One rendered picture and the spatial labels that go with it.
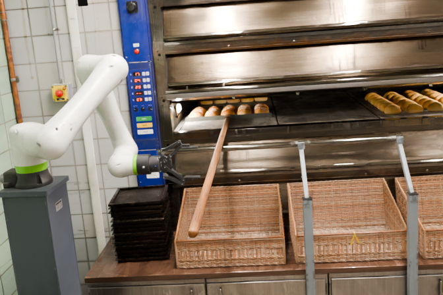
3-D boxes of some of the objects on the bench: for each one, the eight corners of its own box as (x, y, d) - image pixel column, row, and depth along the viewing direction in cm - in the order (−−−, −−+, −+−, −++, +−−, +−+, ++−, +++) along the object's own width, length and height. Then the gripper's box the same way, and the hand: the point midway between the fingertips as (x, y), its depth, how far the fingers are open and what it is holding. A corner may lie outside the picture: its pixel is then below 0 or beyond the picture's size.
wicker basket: (287, 226, 302) (285, 182, 296) (385, 222, 298) (384, 176, 293) (295, 265, 254) (292, 212, 249) (411, 260, 251) (411, 206, 245)
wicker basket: (187, 231, 306) (182, 187, 301) (282, 227, 302) (279, 182, 296) (175, 270, 259) (169, 218, 253) (287, 265, 254) (285, 213, 249)
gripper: (150, 135, 231) (198, 132, 229) (155, 187, 236) (202, 186, 234) (146, 138, 223) (196, 135, 222) (151, 193, 228) (200, 191, 226)
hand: (196, 162), depth 228 cm, fingers open, 13 cm apart
